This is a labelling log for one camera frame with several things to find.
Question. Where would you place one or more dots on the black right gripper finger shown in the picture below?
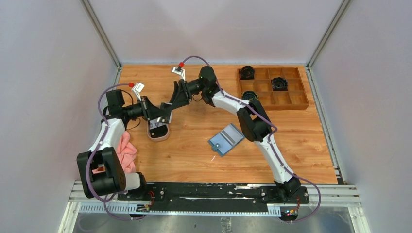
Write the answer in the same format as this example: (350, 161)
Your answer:
(179, 88)
(180, 101)

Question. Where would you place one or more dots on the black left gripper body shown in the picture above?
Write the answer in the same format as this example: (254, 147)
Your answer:
(136, 111)

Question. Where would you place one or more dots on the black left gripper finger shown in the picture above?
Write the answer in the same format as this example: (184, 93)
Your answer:
(147, 105)
(154, 114)

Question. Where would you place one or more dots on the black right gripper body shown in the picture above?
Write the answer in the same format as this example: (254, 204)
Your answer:
(196, 87)

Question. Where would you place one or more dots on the black VIP card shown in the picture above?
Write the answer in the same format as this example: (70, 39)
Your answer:
(159, 132)

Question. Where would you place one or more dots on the blue leather card holder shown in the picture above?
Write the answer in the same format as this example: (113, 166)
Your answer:
(226, 139)

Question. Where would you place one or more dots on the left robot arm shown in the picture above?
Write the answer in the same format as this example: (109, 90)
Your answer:
(100, 168)

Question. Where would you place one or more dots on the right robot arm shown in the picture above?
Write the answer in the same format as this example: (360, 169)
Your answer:
(254, 123)

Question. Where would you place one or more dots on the pink cloth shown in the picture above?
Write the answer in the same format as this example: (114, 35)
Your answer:
(126, 153)

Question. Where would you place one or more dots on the black rosette top left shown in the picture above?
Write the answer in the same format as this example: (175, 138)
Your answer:
(247, 73)

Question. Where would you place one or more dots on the black blue rosette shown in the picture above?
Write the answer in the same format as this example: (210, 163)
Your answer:
(249, 95)

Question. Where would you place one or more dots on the black rosette middle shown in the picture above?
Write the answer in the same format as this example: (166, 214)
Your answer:
(279, 84)

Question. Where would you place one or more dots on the wooden compartment tray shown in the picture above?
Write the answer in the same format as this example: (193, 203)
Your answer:
(295, 98)

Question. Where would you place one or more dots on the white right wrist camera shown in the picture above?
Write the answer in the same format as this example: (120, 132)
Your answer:
(179, 71)

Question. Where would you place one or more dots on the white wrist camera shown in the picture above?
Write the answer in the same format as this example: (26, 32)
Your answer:
(137, 89)
(179, 71)

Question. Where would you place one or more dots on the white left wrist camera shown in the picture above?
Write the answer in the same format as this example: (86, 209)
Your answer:
(137, 89)

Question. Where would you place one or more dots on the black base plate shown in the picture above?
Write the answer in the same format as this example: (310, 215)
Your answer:
(210, 197)

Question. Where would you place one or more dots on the aluminium frame rail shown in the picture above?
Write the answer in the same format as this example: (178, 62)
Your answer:
(319, 196)

